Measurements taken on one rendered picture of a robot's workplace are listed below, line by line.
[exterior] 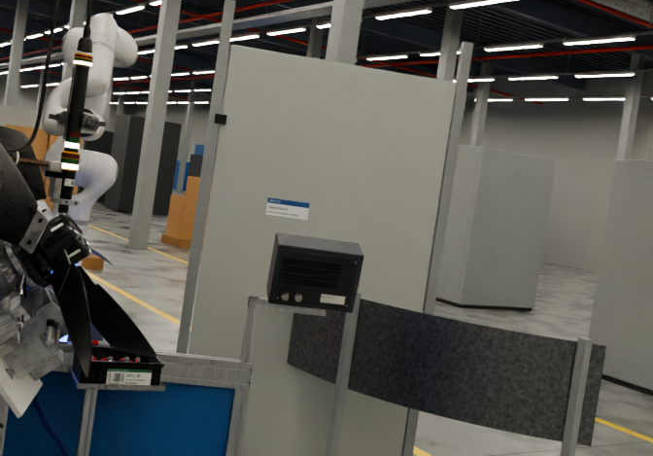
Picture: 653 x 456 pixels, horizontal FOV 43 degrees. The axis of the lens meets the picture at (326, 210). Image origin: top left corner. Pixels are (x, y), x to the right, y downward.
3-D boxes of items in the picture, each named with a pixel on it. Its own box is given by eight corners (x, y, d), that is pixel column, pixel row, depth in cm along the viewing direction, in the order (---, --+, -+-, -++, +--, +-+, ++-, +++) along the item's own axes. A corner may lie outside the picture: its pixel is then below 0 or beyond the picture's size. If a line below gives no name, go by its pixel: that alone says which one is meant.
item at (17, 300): (21, 326, 167) (9, 311, 165) (22, 314, 172) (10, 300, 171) (32, 319, 167) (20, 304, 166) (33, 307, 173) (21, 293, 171)
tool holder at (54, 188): (50, 203, 196) (54, 162, 196) (36, 199, 201) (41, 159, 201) (84, 206, 202) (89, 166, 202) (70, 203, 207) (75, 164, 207)
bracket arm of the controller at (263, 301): (248, 307, 246) (249, 297, 246) (247, 305, 249) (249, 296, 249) (326, 316, 250) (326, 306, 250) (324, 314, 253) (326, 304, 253)
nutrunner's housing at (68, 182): (58, 214, 200) (84, 24, 198) (51, 212, 203) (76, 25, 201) (74, 215, 203) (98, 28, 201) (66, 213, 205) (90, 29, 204)
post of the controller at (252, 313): (240, 362, 247) (250, 297, 246) (240, 360, 249) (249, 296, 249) (250, 363, 247) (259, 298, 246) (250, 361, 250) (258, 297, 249)
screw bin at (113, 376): (78, 387, 214) (81, 360, 214) (70, 369, 229) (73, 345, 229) (160, 389, 223) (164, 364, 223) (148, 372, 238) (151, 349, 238)
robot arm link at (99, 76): (56, 37, 235) (39, 121, 218) (114, 44, 238) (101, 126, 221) (58, 58, 242) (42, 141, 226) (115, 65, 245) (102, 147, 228)
